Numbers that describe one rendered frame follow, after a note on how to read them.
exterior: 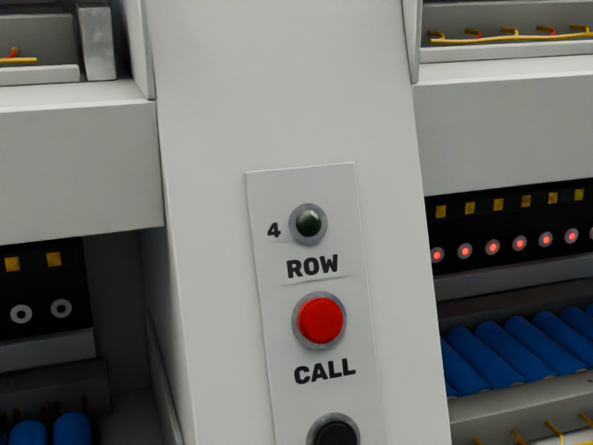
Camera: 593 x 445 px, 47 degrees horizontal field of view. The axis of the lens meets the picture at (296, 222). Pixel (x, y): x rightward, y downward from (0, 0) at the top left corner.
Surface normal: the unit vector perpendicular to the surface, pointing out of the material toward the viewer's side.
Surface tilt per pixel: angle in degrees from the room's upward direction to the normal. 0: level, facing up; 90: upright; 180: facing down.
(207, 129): 90
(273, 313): 90
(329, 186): 90
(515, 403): 20
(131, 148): 110
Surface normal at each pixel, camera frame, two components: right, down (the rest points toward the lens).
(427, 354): 0.28, -0.02
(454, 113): 0.30, 0.32
